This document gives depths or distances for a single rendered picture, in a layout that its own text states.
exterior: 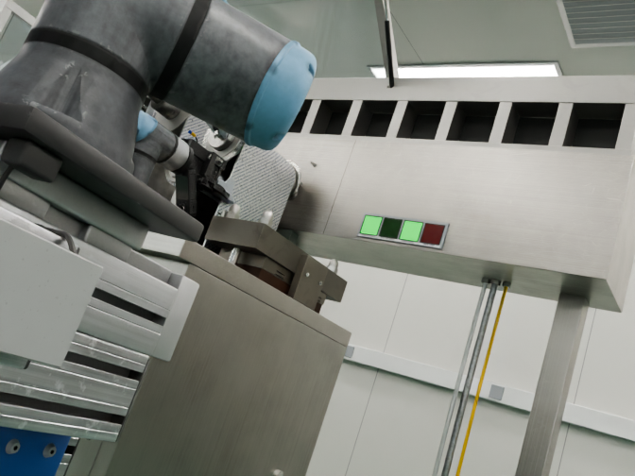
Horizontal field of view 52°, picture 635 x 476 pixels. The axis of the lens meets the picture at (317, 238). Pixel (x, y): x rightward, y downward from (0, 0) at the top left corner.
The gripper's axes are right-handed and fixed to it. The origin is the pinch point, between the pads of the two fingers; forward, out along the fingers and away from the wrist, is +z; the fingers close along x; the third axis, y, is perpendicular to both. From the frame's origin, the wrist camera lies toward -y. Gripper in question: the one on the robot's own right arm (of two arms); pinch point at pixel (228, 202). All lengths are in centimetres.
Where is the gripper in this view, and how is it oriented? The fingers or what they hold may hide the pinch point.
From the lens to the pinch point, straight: 165.5
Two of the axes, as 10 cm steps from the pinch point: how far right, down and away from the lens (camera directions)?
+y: 3.2, -9.2, 2.4
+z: 5.0, 3.8, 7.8
